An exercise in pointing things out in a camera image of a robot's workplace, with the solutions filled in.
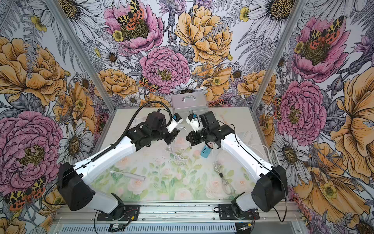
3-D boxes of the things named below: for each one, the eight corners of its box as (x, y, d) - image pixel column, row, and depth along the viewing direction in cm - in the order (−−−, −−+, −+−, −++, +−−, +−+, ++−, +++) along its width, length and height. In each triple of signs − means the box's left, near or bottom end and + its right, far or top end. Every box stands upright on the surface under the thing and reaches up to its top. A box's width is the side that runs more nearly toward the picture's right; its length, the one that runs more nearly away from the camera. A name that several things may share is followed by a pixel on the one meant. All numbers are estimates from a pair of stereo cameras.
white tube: (111, 174, 89) (109, 172, 87) (113, 170, 91) (112, 168, 89) (144, 181, 87) (143, 179, 85) (146, 176, 88) (145, 175, 87)
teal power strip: (199, 154, 97) (199, 152, 95) (204, 146, 101) (204, 144, 99) (207, 158, 95) (208, 157, 93) (212, 150, 99) (212, 148, 97)
